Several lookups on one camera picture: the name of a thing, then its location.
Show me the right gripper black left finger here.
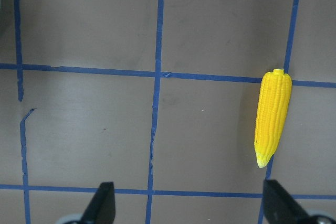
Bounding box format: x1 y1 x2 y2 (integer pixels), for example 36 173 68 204
81 182 116 223

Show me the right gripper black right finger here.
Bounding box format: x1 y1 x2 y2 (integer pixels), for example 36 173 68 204
262 179 310 223

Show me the yellow toy corn cob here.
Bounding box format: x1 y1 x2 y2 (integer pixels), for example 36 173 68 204
254 69 292 168

